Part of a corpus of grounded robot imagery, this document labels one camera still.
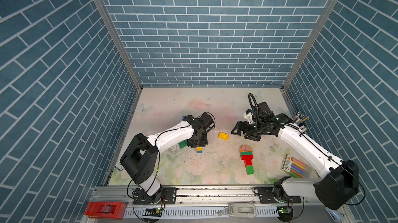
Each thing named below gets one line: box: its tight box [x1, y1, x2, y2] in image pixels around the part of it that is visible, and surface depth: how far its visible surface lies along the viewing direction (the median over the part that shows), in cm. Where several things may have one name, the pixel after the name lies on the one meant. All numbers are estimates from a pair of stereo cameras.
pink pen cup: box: [293, 112, 305, 126], surface depth 86 cm
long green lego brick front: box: [240, 151, 253, 157], surface depth 88 cm
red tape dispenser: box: [83, 201, 127, 220], surface depth 67 cm
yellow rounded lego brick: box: [217, 132, 230, 141], surface depth 96 cm
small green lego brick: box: [246, 164, 255, 175], surface depth 83 cm
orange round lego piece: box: [240, 144, 253, 152], surface depth 88 cm
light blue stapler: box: [324, 206, 344, 222], surface depth 69 cm
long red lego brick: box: [240, 154, 254, 163], surface depth 86 cm
